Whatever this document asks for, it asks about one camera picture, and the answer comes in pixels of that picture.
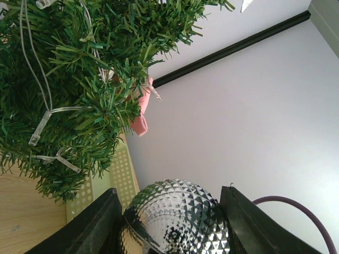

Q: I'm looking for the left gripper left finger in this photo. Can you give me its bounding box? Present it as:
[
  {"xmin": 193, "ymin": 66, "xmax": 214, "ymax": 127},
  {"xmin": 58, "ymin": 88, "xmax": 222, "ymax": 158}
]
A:
[{"xmin": 27, "ymin": 188, "xmax": 122, "ymax": 253}]

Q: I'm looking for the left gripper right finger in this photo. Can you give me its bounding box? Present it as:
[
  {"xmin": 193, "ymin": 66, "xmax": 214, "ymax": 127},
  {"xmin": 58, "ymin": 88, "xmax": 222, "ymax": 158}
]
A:
[{"xmin": 220, "ymin": 186, "xmax": 319, "ymax": 253}]

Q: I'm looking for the green perforated plastic basket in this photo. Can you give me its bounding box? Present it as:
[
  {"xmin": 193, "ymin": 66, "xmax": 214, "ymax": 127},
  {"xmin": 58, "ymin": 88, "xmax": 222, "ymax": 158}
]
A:
[{"xmin": 66, "ymin": 134, "xmax": 140, "ymax": 223}]

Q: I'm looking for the silver glitter ball ornament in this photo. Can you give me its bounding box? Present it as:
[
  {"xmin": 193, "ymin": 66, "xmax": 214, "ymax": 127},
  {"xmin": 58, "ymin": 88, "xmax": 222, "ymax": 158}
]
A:
[{"xmin": 119, "ymin": 179, "xmax": 230, "ymax": 253}]

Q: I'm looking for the clear string light garland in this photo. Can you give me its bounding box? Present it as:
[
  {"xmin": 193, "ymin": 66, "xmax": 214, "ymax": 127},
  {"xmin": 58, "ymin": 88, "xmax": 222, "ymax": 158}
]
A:
[{"xmin": 5, "ymin": 0, "xmax": 163, "ymax": 174}]

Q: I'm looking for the pink fabric bow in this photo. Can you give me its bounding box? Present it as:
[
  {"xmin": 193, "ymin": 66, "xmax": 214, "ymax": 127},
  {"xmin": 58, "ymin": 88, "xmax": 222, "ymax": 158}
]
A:
[{"xmin": 126, "ymin": 76, "xmax": 161, "ymax": 137}]

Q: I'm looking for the small green christmas tree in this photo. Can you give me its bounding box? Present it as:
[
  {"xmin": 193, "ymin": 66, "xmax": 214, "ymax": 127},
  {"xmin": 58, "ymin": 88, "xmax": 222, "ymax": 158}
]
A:
[{"xmin": 0, "ymin": 0, "xmax": 236, "ymax": 204}]

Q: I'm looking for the silver star ornament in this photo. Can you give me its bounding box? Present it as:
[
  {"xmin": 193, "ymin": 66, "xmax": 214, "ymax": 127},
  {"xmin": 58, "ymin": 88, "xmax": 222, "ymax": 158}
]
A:
[{"xmin": 240, "ymin": 0, "xmax": 253, "ymax": 13}]

